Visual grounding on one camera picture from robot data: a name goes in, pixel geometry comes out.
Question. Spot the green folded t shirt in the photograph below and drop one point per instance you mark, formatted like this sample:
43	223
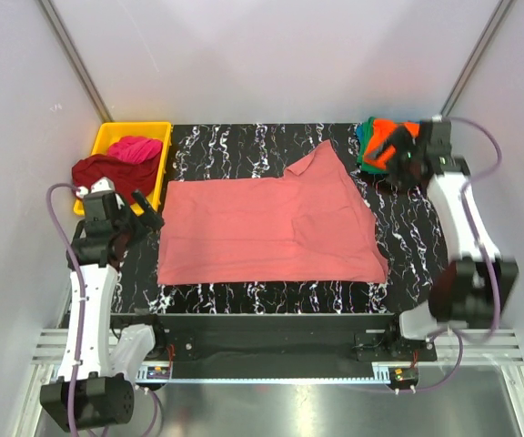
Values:
366	166

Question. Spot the left aluminium corner post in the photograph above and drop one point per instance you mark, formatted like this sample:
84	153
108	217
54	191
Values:
74	59

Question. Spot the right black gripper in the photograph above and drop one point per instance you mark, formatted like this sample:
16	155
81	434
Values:
402	140

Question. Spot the aluminium corner post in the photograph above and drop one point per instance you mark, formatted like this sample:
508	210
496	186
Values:
74	59
481	47

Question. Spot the right aluminium corner post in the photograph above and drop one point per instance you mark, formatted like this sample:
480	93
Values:
481	47

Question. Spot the orange folded t shirt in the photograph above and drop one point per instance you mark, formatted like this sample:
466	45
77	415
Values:
375	132

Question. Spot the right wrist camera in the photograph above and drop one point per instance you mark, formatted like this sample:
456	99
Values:
434	137

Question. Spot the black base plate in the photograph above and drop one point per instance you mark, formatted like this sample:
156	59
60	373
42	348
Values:
274	332

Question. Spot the aluminium frame rail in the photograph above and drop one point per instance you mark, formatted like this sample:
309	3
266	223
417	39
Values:
322	365

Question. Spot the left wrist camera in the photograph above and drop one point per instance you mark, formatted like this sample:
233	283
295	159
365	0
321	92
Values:
100	202

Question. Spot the blue folded t shirt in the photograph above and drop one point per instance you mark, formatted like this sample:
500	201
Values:
359	134

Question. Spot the magenta t shirt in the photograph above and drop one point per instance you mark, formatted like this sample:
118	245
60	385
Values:
135	150

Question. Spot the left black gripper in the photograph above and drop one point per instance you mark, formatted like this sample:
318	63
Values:
145	223

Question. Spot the dark red t shirt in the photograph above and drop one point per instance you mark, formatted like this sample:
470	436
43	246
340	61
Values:
126	177

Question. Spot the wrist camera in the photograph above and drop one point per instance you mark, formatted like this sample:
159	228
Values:
434	137
100	202

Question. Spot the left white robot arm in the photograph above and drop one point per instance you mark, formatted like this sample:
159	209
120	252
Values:
95	383

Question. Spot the yellow plastic bin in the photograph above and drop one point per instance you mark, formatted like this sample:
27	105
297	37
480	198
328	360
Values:
109	133

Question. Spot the salmon pink t shirt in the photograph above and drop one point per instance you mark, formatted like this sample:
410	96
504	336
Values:
309	224

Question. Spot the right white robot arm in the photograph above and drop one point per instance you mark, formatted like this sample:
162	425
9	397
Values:
472	291

